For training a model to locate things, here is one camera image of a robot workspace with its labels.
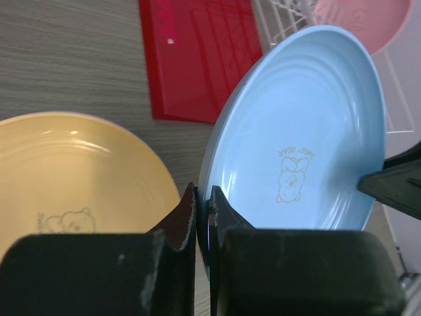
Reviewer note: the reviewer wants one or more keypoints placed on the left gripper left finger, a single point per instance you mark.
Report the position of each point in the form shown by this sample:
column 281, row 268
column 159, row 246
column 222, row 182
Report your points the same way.
column 105, row 274

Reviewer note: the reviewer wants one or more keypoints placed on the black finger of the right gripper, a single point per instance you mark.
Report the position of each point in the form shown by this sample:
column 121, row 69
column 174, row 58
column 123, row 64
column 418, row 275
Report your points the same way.
column 397, row 185

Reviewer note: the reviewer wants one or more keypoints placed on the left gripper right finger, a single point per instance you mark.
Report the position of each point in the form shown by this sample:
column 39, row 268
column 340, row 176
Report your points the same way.
column 296, row 272

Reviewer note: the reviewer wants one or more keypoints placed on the blue plate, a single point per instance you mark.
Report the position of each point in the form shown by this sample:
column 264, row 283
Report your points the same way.
column 296, row 135

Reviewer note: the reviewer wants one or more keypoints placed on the yellow plate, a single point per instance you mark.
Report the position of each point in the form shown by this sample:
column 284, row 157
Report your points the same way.
column 72, row 173

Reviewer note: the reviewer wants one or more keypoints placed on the pink plate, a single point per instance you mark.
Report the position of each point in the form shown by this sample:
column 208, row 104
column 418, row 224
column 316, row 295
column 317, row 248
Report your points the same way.
column 374, row 23

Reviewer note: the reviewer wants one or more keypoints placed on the red plastic folder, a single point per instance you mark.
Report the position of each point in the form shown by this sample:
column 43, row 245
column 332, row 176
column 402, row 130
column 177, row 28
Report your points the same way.
column 196, row 52

